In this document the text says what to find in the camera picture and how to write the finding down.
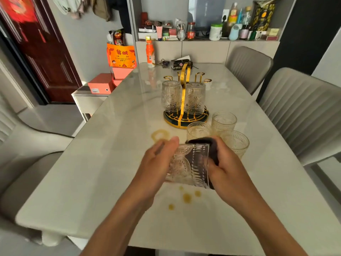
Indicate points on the person's right hand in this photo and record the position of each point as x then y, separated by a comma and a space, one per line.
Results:
231, 175

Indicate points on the person's left hand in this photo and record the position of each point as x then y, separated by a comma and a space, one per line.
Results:
153, 170

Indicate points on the person's right fingers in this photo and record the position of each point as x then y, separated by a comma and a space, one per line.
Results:
219, 157

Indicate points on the person's left thumb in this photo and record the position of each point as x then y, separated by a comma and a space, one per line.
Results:
169, 146

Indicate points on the dark cleaning cloth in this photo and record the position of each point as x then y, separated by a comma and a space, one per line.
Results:
214, 154

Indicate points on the embossed clear drinking glass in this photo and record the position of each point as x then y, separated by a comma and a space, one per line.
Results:
187, 165
235, 143
198, 130
224, 122
195, 99
171, 96

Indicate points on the person's left forearm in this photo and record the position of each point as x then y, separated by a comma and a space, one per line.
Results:
117, 226

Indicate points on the person's right forearm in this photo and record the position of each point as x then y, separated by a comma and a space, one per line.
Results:
271, 229

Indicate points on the gold cup rack green tray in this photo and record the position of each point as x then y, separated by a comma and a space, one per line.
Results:
186, 114

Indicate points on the black box with paper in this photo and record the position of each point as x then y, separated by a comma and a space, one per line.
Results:
181, 63

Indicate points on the bunch of keys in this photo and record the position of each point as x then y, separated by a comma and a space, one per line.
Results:
163, 63

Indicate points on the orange shoe box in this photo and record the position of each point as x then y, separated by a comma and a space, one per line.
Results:
101, 83

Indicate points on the grey upholstered dining chair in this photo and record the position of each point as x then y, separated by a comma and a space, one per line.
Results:
24, 157
249, 67
303, 111

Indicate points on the white side table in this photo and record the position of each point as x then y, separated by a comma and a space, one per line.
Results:
86, 99

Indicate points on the orange plastic bottle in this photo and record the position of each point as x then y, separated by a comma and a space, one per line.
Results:
150, 53

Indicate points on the orange printed gift bag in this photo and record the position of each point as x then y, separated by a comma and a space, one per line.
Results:
121, 55

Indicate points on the pink tube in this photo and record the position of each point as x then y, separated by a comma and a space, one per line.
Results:
159, 33

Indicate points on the clear perfume bottle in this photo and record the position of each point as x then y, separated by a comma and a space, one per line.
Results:
181, 32

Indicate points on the stack of white boxes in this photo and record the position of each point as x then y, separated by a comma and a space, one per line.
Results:
147, 33

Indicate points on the red lidded jar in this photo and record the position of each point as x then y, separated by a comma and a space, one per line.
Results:
190, 31

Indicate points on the snack packet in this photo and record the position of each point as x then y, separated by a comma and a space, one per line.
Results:
118, 37

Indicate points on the white jar green lid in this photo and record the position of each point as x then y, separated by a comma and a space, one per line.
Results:
215, 32

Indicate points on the light blue bottle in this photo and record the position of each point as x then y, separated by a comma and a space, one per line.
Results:
234, 32

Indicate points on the red box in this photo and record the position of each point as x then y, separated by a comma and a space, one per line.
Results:
144, 19

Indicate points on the small cream box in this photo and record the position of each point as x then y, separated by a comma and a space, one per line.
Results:
273, 31

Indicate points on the dark framed screen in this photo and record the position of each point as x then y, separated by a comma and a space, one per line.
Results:
206, 13

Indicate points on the clear glass bottle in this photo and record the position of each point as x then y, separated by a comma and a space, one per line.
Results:
247, 17

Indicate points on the tall orange capped bottle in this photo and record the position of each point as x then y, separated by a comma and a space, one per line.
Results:
233, 13

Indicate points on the black and gold box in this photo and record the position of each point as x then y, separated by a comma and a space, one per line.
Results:
263, 16

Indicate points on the dark red door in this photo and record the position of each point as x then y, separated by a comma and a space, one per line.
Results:
42, 47

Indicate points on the hanging clothes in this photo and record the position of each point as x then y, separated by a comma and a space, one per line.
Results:
80, 6

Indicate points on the red hanging door ornament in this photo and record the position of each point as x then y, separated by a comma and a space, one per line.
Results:
20, 9

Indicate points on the grey wall cabinet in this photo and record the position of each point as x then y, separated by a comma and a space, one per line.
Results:
207, 50

